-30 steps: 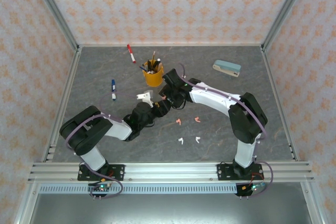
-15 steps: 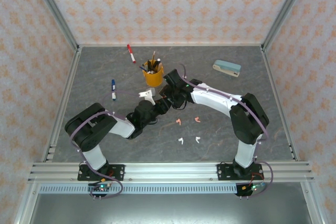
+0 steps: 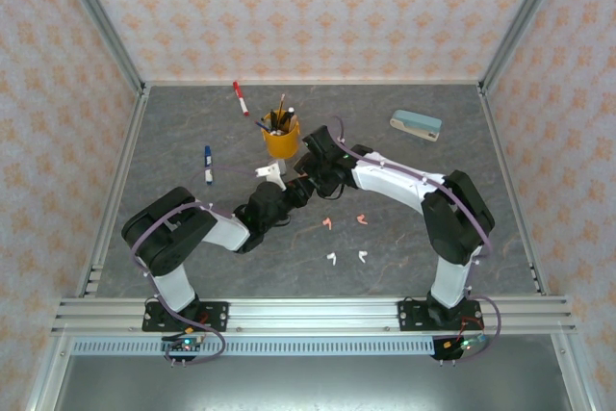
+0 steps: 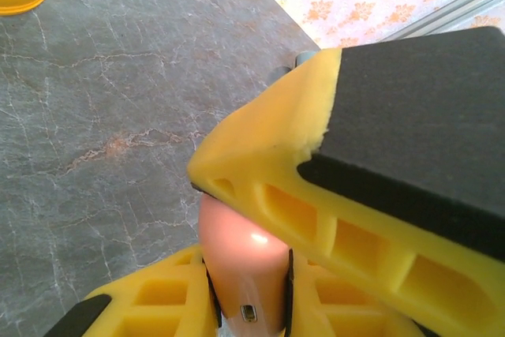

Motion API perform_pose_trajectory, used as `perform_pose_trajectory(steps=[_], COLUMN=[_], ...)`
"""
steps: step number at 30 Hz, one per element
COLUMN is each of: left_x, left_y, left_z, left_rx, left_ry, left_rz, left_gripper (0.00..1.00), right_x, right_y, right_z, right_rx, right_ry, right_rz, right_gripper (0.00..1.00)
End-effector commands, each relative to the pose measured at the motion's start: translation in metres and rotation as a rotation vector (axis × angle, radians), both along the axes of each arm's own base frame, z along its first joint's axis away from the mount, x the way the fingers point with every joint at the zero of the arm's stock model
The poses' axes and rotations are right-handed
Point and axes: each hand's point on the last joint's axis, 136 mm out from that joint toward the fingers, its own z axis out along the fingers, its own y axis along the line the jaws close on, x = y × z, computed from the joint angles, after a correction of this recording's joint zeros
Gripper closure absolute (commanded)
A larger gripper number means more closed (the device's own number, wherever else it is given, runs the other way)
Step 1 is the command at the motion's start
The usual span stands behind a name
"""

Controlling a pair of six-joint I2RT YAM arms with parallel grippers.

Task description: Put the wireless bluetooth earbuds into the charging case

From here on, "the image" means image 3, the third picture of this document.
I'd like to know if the yellow pen cup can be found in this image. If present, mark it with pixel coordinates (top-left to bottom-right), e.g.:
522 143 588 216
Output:
262 112 302 161

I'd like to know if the teal and beige stapler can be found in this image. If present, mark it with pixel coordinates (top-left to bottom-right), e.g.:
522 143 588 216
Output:
388 109 443 143

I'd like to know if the red whiteboard marker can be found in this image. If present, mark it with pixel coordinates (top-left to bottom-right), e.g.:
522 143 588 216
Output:
232 80 251 117

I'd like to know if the grey metal panel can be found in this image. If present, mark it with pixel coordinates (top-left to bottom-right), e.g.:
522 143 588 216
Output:
28 352 593 411

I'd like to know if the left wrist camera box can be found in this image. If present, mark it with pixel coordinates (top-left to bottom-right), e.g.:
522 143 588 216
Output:
253 159 290 189

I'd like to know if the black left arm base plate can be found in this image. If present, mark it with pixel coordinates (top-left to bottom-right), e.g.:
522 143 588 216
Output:
141 301 230 333

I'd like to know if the aluminium mounting rail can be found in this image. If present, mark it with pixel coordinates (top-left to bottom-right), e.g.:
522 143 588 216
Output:
50 298 578 335

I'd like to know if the grey slotted cable duct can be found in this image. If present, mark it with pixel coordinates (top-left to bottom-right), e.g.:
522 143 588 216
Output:
71 337 440 357

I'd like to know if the aluminium table side rail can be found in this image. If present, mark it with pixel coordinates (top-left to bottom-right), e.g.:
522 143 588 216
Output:
477 85 551 296
76 85 151 299

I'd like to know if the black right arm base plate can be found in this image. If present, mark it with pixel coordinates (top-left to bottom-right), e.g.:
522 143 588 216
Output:
398 299 482 333

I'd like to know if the aluminium frame post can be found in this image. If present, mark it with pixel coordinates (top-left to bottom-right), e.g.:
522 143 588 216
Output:
478 0 574 94
50 0 148 94

